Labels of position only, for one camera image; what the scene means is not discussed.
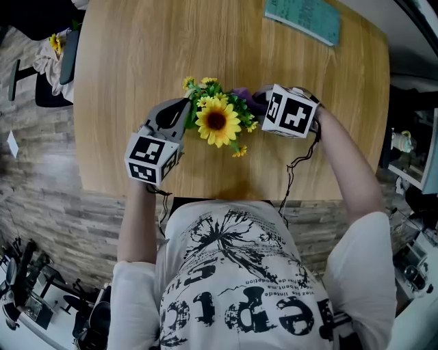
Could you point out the person's black trousers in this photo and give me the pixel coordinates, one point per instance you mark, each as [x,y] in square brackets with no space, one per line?
[191,201]

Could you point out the beige cloth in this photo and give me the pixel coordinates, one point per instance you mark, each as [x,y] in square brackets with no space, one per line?
[48,68]

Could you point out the white printed shirt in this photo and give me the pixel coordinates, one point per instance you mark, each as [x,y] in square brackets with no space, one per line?
[239,273]

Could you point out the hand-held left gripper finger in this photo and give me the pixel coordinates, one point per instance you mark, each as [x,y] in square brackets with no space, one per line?
[161,104]
[185,128]

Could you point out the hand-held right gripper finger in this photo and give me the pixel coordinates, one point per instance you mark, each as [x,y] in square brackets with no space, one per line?
[263,94]

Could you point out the white paper sheet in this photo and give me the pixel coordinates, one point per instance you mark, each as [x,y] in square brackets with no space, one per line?
[13,144]

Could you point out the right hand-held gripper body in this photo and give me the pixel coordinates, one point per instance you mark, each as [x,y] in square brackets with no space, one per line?
[291,116]

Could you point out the person's left forearm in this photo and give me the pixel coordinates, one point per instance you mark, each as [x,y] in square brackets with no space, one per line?
[137,222]

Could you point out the yellow artificial sunflower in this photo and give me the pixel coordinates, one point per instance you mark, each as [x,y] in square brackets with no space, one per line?
[54,42]

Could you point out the white yellow container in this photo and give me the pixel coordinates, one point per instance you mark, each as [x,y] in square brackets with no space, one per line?
[403,141]

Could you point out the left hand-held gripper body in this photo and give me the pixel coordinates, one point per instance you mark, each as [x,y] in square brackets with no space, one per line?
[150,157]

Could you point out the black office chair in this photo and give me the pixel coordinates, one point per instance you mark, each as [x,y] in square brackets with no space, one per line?
[68,58]

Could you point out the person's right forearm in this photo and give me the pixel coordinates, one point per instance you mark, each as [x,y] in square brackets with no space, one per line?
[345,171]

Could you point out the teal book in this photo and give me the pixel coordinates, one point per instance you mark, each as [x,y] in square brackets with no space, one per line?
[304,18]

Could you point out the yellow sunflower bouquet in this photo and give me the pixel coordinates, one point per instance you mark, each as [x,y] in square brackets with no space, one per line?
[217,121]

